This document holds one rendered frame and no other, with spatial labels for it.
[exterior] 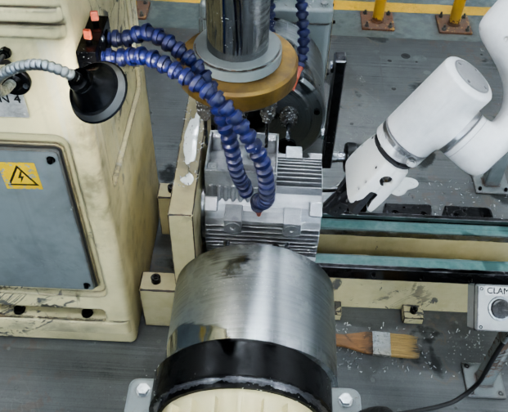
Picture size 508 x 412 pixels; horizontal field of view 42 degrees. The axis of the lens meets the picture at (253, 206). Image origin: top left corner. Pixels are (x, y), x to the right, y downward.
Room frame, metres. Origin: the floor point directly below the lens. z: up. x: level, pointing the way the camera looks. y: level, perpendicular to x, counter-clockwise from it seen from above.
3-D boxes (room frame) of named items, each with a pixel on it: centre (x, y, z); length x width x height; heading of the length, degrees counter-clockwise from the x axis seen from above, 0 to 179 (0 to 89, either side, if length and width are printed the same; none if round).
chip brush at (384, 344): (0.66, -0.22, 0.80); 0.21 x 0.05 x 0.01; 86
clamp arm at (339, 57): (0.95, -0.14, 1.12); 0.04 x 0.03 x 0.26; 89
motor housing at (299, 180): (0.82, -0.02, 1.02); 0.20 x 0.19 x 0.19; 88
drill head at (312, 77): (1.15, -0.02, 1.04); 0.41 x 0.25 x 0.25; 179
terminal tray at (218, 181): (0.82, 0.02, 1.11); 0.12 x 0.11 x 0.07; 88
